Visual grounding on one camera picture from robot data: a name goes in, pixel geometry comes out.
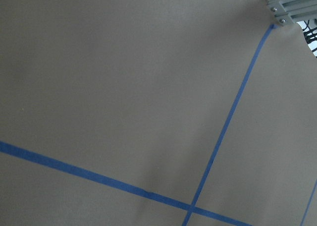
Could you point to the aluminium frame post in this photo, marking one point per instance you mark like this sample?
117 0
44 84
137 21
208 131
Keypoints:
288 12

